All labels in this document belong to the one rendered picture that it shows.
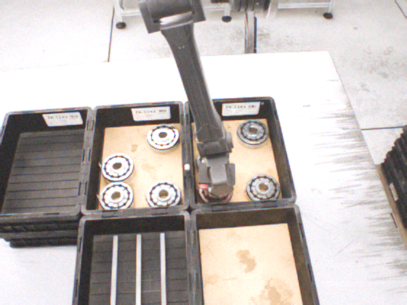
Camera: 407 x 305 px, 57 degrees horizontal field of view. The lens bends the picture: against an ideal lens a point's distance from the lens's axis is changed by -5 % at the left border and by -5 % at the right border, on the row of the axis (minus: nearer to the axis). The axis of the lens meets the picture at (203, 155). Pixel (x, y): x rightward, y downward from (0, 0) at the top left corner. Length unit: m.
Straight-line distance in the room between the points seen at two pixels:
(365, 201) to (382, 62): 1.83
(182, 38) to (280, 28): 2.47
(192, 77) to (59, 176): 0.68
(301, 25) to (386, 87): 0.83
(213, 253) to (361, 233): 0.53
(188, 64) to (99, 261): 0.63
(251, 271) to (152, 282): 0.27
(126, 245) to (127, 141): 0.37
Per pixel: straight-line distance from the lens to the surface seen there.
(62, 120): 1.39
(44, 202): 1.29
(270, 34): 3.11
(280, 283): 1.12
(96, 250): 1.17
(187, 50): 0.75
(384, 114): 2.76
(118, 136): 1.36
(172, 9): 0.71
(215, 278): 1.10
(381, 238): 1.41
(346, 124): 1.63
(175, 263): 1.12
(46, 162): 1.37
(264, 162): 1.28
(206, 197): 1.17
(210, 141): 0.93
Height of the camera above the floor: 1.89
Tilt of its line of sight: 55 degrees down
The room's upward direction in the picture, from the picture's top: straight up
